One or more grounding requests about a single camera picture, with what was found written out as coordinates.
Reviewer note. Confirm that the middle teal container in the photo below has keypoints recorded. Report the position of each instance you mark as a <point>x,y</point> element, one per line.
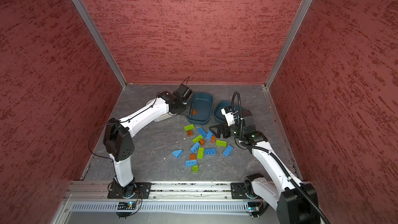
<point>202,103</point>

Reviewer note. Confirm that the right circuit board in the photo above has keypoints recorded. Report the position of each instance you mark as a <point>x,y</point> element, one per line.
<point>254,207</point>

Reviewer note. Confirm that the right frame post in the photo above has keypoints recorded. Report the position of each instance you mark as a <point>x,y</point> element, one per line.
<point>297,21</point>

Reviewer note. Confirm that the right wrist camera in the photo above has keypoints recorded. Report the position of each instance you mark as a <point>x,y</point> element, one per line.
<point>231,115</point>

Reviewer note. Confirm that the aluminium rail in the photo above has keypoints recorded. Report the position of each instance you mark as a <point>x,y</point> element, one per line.
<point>97,190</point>

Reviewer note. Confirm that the teal container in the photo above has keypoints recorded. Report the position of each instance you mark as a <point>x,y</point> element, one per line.
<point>217,114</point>
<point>202,103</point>

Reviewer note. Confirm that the frame post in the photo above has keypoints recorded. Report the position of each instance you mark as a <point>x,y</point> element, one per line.
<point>84,13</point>
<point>297,21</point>

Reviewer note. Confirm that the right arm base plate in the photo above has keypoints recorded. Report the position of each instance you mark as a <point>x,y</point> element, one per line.
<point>239,191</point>

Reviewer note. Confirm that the blue studded lego upper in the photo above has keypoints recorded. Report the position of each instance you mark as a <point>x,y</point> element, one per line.
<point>209,135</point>

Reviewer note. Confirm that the blue wedge lego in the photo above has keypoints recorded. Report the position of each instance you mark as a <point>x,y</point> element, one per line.
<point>177,153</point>

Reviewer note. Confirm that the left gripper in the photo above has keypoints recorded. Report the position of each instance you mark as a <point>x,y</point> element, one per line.
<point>189,110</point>

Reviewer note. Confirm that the circuit board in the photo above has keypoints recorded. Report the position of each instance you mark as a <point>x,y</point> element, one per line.
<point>126,206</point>
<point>254,207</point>

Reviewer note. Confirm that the right teal container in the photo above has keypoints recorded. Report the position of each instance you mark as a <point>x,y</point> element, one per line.
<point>217,114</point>

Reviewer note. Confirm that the small green lego bottom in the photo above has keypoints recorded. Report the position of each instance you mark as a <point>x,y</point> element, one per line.
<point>195,169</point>

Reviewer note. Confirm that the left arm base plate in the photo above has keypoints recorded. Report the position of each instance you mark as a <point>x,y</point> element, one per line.
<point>131,191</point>

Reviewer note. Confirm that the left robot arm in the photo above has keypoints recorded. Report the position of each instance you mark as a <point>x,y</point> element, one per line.
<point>119,133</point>

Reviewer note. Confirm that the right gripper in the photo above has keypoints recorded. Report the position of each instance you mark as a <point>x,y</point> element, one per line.
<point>219,127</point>

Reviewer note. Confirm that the white container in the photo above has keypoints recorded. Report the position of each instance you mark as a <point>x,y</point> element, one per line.
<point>157,110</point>

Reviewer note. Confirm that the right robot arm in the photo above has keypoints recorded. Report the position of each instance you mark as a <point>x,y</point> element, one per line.
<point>294,201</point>

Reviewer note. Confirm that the left circuit board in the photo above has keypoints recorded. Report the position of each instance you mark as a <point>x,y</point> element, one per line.
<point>126,206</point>

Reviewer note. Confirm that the left frame post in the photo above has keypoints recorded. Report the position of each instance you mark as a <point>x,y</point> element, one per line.
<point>84,13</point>

